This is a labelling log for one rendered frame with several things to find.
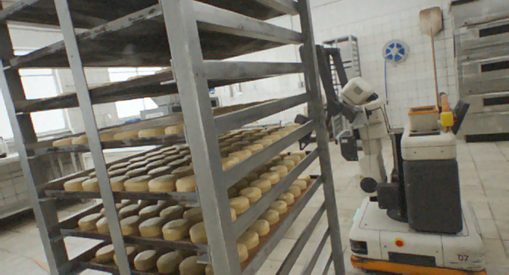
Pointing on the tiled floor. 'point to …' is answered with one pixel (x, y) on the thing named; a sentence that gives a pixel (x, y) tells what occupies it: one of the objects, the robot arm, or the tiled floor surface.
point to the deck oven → (482, 60)
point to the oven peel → (430, 15)
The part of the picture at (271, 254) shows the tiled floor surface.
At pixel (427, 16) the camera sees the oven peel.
